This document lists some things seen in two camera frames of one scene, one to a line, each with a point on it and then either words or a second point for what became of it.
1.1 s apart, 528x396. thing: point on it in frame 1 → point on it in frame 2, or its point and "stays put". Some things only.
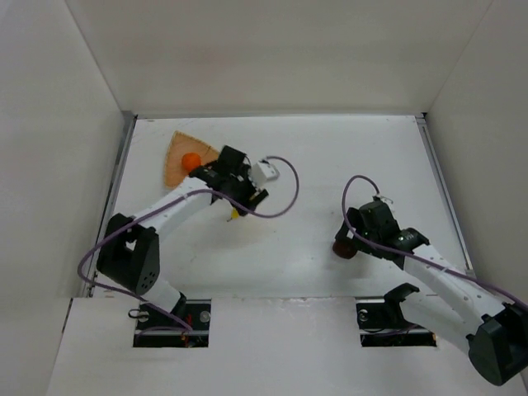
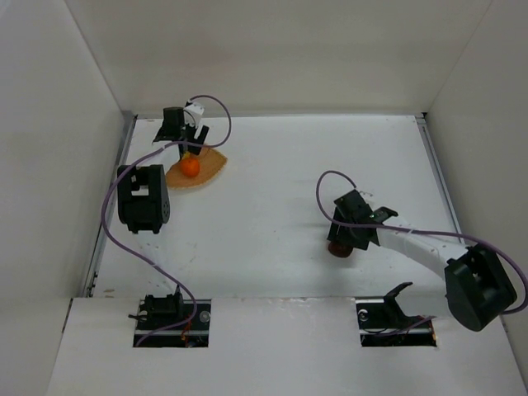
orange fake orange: [190, 160] stays put
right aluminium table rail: [426, 133] stays put
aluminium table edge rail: [127, 135] stays put
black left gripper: [246, 199] → [186, 139]
